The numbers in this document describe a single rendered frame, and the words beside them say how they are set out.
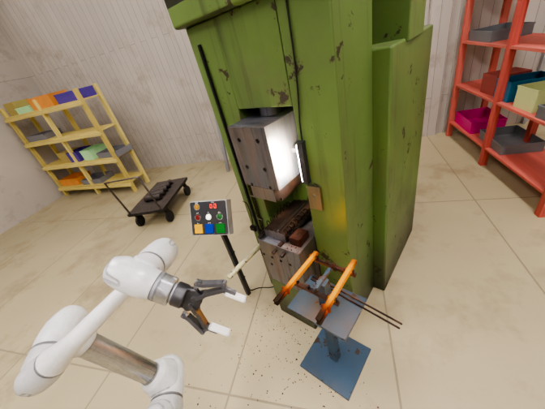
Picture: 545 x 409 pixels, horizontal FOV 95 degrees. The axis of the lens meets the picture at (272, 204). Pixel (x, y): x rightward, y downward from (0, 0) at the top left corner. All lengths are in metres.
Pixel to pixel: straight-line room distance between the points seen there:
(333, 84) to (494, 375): 2.12
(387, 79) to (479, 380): 2.01
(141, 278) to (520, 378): 2.35
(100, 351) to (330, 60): 1.59
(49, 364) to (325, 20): 1.58
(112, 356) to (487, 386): 2.22
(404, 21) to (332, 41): 0.69
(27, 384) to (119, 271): 0.54
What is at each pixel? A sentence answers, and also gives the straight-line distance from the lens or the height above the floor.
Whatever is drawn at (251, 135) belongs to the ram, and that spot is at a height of 1.71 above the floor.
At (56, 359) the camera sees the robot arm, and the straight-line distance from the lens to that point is 1.19.
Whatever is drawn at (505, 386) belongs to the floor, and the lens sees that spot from 2.48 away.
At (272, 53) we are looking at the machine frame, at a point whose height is 2.08.
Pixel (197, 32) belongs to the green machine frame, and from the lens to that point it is 1.79.
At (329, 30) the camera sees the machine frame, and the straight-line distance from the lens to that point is 1.25.
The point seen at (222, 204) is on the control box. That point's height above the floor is 1.17.
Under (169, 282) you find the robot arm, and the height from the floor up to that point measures 1.60.
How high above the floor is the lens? 2.13
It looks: 32 degrees down
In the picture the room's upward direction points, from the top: 15 degrees counter-clockwise
